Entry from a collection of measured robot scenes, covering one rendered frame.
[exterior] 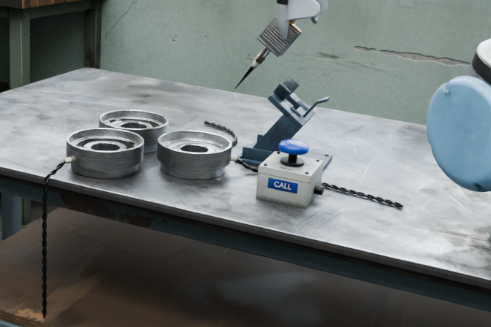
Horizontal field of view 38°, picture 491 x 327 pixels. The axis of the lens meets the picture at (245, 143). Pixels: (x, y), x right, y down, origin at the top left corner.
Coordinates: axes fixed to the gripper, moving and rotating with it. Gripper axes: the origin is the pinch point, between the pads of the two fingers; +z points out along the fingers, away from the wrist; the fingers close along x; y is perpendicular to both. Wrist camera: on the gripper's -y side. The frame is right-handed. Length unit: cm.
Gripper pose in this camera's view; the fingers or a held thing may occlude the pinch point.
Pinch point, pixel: (283, 28)
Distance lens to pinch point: 104.9
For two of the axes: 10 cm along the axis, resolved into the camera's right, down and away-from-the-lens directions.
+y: 9.4, 2.0, -2.7
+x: 3.2, -2.7, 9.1
